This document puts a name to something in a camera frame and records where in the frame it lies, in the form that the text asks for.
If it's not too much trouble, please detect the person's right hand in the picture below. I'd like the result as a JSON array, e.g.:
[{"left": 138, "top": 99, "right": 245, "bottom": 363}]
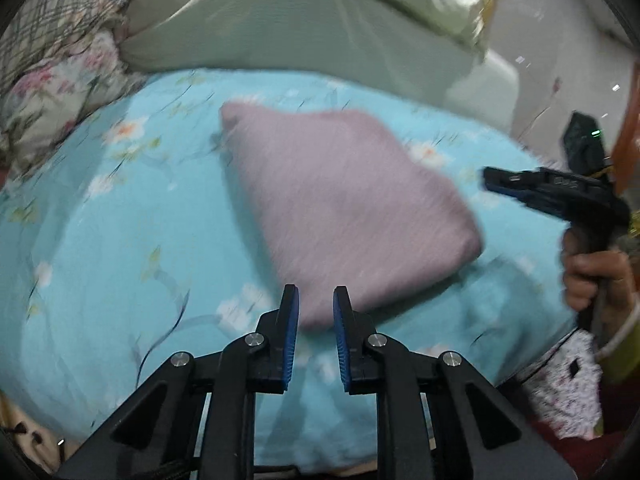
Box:
[{"left": 561, "top": 232, "right": 636, "bottom": 331}]

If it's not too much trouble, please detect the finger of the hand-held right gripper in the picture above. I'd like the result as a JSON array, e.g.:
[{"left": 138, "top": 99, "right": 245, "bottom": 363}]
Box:
[{"left": 482, "top": 166, "right": 558, "bottom": 211}]

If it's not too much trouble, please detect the white cable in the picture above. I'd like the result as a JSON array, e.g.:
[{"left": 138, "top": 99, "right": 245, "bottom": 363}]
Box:
[{"left": 595, "top": 305, "right": 636, "bottom": 361}]

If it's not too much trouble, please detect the pink knit sweater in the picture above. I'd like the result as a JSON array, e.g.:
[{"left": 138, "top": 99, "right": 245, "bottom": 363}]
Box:
[{"left": 220, "top": 101, "right": 486, "bottom": 331}]

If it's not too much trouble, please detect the green striped pillow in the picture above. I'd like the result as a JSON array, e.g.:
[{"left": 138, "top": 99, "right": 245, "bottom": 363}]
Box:
[{"left": 120, "top": 0, "right": 521, "bottom": 136}]

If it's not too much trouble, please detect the person's right forearm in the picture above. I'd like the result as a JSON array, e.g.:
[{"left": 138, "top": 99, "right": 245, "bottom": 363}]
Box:
[{"left": 597, "top": 280, "right": 640, "bottom": 386}]

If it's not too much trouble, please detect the blue floral blanket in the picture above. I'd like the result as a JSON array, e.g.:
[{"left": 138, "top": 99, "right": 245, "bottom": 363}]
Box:
[{"left": 0, "top": 67, "right": 581, "bottom": 476}]

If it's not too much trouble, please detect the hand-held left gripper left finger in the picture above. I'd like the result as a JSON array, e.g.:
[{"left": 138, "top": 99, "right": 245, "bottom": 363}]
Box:
[{"left": 55, "top": 284, "right": 301, "bottom": 480}]

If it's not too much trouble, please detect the red cloth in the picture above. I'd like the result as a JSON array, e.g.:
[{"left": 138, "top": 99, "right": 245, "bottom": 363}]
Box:
[{"left": 500, "top": 380, "right": 626, "bottom": 480}]

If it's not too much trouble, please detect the small-flower print sheet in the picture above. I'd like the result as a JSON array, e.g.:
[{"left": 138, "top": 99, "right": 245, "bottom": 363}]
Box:
[{"left": 520, "top": 332, "right": 606, "bottom": 441}]

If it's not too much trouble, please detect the brown wooden post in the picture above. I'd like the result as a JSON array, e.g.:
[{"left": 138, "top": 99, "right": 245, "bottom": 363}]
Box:
[{"left": 616, "top": 60, "right": 640, "bottom": 193}]

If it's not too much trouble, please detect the light green pillow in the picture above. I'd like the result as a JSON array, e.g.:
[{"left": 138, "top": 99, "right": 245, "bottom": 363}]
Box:
[{"left": 335, "top": 0, "right": 488, "bottom": 53}]

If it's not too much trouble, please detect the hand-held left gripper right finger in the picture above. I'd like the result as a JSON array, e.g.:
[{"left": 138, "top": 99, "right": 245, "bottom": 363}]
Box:
[{"left": 332, "top": 285, "right": 576, "bottom": 480}]

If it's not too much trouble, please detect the plaid quilt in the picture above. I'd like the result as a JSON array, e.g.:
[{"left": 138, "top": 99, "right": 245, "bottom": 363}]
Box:
[{"left": 0, "top": 0, "right": 176, "bottom": 91}]

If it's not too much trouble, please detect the pink floral cloth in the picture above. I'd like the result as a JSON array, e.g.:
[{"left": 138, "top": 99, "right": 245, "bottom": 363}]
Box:
[{"left": 0, "top": 27, "right": 146, "bottom": 176}]

